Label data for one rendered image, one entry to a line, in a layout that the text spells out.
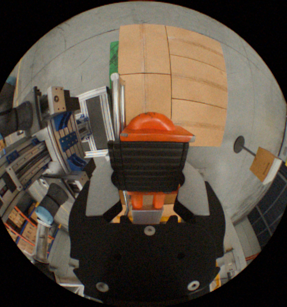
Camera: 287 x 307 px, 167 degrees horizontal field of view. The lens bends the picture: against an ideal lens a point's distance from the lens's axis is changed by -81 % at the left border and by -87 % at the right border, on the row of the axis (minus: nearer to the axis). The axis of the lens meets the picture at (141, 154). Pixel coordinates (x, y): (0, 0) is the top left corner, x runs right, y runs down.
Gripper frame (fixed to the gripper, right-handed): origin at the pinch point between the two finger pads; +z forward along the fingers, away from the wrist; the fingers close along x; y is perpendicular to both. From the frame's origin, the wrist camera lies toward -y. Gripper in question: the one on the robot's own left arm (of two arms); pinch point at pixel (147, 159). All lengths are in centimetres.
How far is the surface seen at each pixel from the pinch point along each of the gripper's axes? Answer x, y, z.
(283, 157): 731, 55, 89
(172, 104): 21, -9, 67
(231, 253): 92, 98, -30
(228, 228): 103, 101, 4
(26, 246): -663, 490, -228
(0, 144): -722, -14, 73
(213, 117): 62, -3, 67
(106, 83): -51, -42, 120
